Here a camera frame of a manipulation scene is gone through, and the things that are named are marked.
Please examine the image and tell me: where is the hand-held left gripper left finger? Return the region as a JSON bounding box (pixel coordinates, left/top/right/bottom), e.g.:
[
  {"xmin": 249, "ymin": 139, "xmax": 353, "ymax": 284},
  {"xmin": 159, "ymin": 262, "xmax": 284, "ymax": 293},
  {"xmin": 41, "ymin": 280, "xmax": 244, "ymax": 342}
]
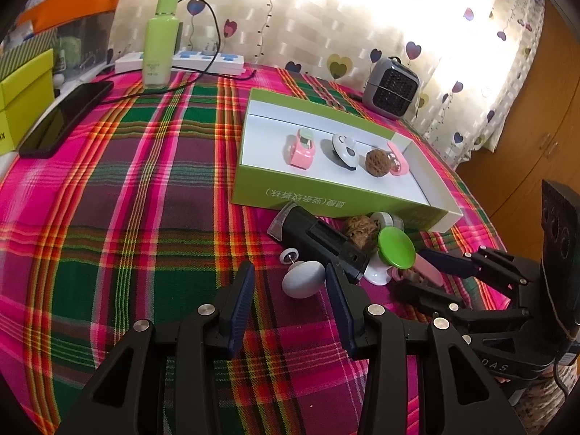
[{"xmin": 59, "ymin": 260, "xmax": 257, "ymax": 435}]

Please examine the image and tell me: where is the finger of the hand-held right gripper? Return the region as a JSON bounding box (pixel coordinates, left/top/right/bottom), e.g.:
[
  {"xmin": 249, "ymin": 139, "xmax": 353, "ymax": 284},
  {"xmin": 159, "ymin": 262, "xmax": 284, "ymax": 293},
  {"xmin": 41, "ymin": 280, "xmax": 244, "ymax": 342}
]
[
  {"xmin": 394, "ymin": 276, "xmax": 531, "ymax": 332},
  {"xmin": 419, "ymin": 245, "xmax": 542, "ymax": 300}
]

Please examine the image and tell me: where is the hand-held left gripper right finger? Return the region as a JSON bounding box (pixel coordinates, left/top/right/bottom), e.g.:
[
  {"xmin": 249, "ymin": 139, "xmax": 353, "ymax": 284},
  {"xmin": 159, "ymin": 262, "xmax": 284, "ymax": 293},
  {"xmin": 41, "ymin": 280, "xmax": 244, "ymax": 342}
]
[{"xmin": 325, "ymin": 263, "xmax": 517, "ymax": 435}]

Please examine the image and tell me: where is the pink clip with teal pads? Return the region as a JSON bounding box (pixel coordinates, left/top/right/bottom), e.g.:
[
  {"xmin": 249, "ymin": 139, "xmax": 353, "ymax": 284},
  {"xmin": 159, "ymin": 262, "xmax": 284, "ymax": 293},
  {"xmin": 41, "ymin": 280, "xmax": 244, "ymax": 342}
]
[{"xmin": 392, "ymin": 254, "xmax": 440, "ymax": 288}]

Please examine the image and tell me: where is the grey egg-shaped ball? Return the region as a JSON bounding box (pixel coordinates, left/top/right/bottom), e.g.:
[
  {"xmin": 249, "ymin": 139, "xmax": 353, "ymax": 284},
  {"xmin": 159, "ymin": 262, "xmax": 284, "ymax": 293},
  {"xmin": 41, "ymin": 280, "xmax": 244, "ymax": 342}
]
[{"xmin": 282, "ymin": 261, "xmax": 327, "ymax": 300}]

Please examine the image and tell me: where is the green-topped white stand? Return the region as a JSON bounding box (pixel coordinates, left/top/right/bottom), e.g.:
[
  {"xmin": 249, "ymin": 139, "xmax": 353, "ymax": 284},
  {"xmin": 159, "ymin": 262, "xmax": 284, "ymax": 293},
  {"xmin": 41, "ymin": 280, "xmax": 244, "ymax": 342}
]
[{"xmin": 362, "ymin": 227, "xmax": 417, "ymax": 286}]

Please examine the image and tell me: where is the black battery charger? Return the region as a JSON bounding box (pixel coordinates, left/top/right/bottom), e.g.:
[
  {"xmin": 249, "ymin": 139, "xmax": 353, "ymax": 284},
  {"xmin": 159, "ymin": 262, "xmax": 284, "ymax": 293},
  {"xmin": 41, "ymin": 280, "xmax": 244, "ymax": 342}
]
[{"xmin": 268, "ymin": 204, "xmax": 370, "ymax": 284}]

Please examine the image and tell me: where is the small white jar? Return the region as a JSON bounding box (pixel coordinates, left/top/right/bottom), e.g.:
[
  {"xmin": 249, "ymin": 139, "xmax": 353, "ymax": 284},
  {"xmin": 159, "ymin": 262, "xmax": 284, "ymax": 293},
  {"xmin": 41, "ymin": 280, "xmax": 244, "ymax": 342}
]
[{"xmin": 372, "ymin": 211, "xmax": 405, "ymax": 234}]

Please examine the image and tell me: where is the brown walnut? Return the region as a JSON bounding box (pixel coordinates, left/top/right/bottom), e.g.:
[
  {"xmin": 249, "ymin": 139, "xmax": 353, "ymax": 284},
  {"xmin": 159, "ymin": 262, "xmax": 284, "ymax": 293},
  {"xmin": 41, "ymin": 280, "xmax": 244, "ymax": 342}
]
[
  {"xmin": 341, "ymin": 216, "xmax": 378, "ymax": 251},
  {"xmin": 365, "ymin": 149, "xmax": 391, "ymax": 177}
]

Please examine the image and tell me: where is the green and white cardboard box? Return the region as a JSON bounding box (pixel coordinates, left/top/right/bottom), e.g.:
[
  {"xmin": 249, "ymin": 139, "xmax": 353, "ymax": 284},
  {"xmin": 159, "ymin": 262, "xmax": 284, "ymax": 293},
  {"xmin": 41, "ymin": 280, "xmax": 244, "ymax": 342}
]
[{"xmin": 231, "ymin": 88, "xmax": 464, "ymax": 232}]

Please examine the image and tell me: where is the pink clip case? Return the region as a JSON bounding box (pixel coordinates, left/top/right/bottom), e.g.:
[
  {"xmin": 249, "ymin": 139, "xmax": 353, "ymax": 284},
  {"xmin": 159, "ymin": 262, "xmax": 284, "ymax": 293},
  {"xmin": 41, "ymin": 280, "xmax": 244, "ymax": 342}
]
[{"xmin": 385, "ymin": 141, "xmax": 411, "ymax": 177}]

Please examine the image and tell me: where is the white panda-face clip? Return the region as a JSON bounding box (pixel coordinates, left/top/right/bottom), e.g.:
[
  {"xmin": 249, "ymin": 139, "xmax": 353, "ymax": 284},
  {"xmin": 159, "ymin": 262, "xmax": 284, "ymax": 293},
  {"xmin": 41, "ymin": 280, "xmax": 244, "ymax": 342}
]
[{"xmin": 323, "ymin": 132, "xmax": 361, "ymax": 174}]

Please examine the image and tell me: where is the wooden cabinet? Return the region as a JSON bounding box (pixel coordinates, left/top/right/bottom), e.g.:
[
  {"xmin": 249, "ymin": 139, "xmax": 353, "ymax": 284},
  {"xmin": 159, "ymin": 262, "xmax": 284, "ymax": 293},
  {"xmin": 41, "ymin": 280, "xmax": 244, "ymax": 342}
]
[{"xmin": 453, "ymin": 0, "xmax": 580, "ymax": 254}]

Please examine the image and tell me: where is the grey mini heater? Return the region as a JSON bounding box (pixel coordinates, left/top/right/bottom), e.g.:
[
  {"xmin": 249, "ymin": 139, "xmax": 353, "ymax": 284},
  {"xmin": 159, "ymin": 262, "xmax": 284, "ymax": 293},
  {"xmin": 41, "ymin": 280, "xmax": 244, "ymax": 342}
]
[{"xmin": 365, "ymin": 57, "xmax": 420, "ymax": 121}]

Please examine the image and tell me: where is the white power strip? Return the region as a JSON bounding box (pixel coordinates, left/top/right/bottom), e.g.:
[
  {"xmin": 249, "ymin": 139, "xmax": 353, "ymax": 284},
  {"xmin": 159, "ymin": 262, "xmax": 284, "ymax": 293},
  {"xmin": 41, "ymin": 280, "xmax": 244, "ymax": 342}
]
[{"xmin": 115, "ymin": 50, "xmax": 246, "ymax": 75}]

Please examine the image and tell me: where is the black smartphone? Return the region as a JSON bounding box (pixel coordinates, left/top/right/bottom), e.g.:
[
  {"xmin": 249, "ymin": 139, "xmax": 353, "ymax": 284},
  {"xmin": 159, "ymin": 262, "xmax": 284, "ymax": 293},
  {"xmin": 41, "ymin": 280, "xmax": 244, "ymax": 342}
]
[{"xmin": 18, "ymin": 80, "xmax": 115, "ymax": 159}]

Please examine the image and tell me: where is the light green bottle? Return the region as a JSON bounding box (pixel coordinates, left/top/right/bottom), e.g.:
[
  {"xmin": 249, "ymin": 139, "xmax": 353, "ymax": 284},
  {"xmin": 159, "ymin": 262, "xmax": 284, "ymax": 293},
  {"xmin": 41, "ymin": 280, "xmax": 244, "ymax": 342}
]
[{"xmin": 142, "ymin": 0, "xmax": 179, "ymax": 90}]

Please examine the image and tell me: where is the heart print curtain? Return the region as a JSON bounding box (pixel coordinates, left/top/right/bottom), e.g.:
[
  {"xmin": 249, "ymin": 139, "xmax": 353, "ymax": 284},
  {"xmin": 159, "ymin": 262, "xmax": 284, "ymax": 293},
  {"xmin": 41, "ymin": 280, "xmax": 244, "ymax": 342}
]
[{"xmin": 109, "ymin": 0, "xmax": 544, "ymax": 164}]

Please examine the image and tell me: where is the yellow-green cardboard box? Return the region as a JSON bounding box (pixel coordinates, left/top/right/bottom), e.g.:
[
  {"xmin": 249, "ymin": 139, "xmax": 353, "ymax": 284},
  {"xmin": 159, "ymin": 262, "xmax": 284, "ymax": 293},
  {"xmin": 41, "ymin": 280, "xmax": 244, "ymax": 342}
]
[{"xmin": 0, "ymin": 49, "xmax": 55, "ymax": 155}]

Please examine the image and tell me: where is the clear storage container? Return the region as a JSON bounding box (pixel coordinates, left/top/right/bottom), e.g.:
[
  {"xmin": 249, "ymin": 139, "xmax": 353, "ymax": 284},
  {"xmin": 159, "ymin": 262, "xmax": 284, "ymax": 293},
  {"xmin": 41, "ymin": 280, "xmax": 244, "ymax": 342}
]
[{"xmin": 45, "ymin": 9, "xmax": 119, "ymax": 78}]

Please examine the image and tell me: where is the striped cardboard box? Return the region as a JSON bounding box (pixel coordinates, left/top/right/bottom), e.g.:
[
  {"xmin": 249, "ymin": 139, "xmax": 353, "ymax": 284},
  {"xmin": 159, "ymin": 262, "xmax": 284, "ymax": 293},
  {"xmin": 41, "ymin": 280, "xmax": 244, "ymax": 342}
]
[{"xmin": 0, "ymin": 32, "xmax": 59, "ymax": 82}]

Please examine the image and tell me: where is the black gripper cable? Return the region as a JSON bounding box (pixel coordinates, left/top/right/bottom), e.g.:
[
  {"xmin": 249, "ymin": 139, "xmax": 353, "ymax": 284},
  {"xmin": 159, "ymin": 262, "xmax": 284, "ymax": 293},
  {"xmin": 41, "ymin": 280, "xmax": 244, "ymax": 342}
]
[{"xmin": 550, "ymin": 340, "xmax": 580, "ymax": 395}]

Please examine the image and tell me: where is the black charging cable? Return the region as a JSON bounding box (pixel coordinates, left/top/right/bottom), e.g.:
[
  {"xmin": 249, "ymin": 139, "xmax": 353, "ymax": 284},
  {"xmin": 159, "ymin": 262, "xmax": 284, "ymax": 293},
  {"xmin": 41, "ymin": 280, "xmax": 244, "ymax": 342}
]
[{"xmin": 82, "ymin": 0, "xmax": 259, "ymax": 105}]

